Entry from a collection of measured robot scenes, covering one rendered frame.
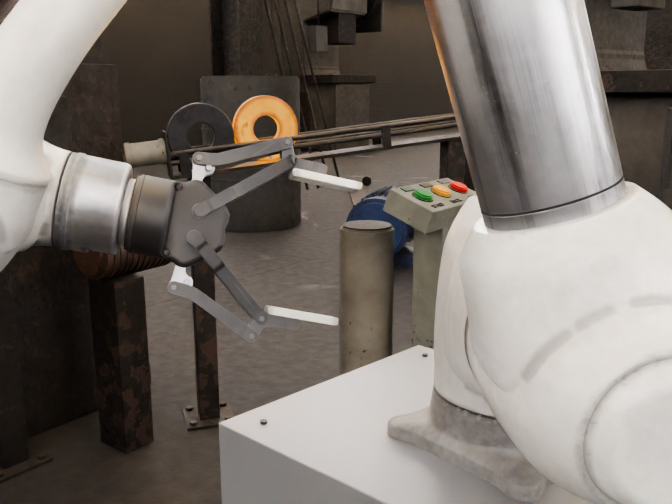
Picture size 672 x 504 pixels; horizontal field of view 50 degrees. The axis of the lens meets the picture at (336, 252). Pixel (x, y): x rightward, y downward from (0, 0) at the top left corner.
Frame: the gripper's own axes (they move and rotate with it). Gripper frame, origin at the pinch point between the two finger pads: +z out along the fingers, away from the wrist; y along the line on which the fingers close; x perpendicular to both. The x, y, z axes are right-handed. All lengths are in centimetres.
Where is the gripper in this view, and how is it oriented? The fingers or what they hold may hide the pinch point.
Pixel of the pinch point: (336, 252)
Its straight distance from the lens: 71.9
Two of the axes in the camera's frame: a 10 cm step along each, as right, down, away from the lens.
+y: -1.7, 9.8, -0.7
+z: 9.6, 1.8, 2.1
